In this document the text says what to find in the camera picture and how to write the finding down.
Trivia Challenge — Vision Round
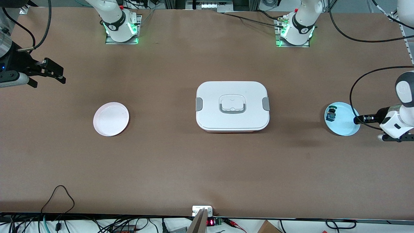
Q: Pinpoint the round light blue plate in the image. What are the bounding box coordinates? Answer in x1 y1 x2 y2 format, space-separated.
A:
324 102 361 136

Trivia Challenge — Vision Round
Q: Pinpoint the round pale pink plate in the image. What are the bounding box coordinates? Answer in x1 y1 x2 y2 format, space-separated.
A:
93 102 130 137

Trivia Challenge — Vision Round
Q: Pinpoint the brown cardboard box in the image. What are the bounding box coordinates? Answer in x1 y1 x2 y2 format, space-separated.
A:
257 220 282 233

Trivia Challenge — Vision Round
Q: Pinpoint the white lid pink lunch box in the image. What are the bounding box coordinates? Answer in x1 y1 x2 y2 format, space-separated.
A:
195 81 270 133

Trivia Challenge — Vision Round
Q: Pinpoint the black orange power strip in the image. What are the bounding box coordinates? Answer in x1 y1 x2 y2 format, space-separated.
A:
108 225 138 233

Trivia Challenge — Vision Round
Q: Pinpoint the red clip lead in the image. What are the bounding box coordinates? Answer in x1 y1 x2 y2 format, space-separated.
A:
223 218 248 233

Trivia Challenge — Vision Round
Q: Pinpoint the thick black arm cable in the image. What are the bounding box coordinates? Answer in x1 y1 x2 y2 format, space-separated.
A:
2 8 36 49
18 0 52 52

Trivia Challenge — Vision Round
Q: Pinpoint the long black table cable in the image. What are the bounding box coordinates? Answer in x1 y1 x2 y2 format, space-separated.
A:
372 0 414 30
328 0 414 43

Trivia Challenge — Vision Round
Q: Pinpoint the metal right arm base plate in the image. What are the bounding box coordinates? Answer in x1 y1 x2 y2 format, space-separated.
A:
105 15 143 45

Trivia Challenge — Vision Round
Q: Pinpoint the black coiled floor cable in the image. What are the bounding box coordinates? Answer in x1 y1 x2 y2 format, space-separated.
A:
325 219 358 230

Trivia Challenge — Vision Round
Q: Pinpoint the thin black looped cable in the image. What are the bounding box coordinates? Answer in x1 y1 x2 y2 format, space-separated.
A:
40 185 75 216

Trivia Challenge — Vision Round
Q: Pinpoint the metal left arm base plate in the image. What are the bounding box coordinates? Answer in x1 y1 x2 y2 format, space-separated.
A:
275 19 311 48

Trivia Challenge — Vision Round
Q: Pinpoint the thin black base cable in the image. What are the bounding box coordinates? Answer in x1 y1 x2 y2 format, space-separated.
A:
223 12 285 28
256 10 285 22

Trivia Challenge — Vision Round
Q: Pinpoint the teal cable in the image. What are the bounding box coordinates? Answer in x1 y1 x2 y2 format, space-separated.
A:
38 214 50 233

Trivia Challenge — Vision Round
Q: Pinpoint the aluminium extrusion frame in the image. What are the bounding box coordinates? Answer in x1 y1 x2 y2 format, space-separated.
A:
163 0 259 13

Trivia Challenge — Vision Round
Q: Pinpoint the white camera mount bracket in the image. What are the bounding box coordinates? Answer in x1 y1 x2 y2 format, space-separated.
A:
192 205 214 217

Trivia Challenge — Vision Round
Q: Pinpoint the grey camera pole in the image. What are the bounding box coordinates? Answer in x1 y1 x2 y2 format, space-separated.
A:
188 209 208 233

